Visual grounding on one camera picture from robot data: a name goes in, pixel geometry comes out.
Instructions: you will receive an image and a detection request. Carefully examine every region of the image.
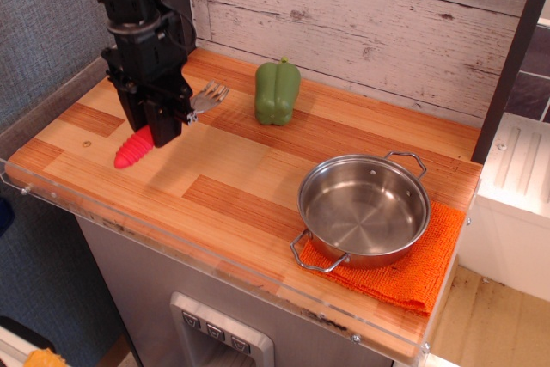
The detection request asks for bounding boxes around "red handled metal fork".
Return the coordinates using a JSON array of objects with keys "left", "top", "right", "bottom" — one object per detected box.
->
[{"left": 114, "top": 81, "right": 229, "bottom": 169}]

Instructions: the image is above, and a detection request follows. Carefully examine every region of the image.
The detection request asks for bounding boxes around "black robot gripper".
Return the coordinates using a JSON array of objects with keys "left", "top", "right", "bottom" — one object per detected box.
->
[{"left": 101, "top": 11, "right": 193, "bottom": 148}]

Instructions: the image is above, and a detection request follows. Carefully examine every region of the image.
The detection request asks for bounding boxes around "clear acrylic edge guard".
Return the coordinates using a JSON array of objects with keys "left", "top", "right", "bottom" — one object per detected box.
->
[{"left": 2, "top": 155, "right": 429, "bottom": 366}]

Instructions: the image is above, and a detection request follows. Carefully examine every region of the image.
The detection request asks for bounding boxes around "green toy bell pepper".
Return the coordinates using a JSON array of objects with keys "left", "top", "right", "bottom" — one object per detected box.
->
[{"left": 254, "top": 57, "right": 302, "bottom": 126}]

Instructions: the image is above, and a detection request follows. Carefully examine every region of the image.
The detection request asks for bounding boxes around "white toy sink unit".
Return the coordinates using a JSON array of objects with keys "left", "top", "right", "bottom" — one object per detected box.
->
[{"left": 458, "top": 113, "right": 549, "bottom": 300}]

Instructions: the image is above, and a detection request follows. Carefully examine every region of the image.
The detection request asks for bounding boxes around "stainless steel pot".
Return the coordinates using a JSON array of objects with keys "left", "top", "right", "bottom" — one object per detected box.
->
[{"left": 290, "top": 151, "right": 431, "bottom": 273}]

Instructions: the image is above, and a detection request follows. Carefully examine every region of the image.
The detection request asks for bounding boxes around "dark right shelf post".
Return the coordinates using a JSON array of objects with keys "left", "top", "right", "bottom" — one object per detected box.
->
[{"left": 471, "top": 0, "right": 546, "bottom": 164}]

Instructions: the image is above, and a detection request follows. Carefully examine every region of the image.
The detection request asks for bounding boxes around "grey toy fridge cabinet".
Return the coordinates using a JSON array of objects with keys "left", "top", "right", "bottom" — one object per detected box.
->
[{"left": 77, "top": 218, "right": 392, "bottom": 366}]

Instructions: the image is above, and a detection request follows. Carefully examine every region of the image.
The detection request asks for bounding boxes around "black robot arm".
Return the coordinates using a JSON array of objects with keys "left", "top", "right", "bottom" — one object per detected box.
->
[{"left": 99, "top": 0, "right": 196, "bottom": 148}]

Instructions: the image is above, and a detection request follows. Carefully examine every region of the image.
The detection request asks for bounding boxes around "yellow object at corner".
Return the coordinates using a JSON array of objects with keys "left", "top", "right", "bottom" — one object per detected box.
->
[{"left": 23, "top": 349, "right": 67, "bottom": 367}]

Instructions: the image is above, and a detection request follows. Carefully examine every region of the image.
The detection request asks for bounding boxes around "orange woven cloth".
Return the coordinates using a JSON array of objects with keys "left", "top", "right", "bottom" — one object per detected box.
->
[{"left": 310, "top": 201, "right": 466, "bottom": 316}]

